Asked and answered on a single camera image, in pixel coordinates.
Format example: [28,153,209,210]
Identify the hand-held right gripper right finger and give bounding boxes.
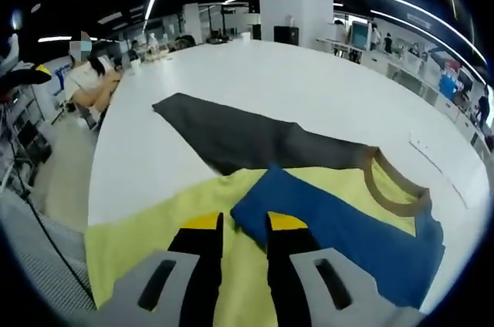
[266,211,391,327]

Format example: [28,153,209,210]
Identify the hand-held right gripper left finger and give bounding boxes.
[111,211,225,327]

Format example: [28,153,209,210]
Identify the yellow garment with dark sleeves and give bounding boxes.
[83,92,446,327]

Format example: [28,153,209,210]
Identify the metal storage rack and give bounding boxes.
[0,83,53,189]

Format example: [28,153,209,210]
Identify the black cabinet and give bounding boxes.
[273,25,300,46]

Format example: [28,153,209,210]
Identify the blue crate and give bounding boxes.
[438,67,465,100]

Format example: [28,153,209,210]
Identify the teal storage box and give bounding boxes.
[349,20,372,50]

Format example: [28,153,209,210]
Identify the long ceiling light strip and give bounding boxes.
[341,0,488,66]
[372,9,489,83]

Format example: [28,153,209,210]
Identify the black cable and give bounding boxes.
[0,110,96,305]

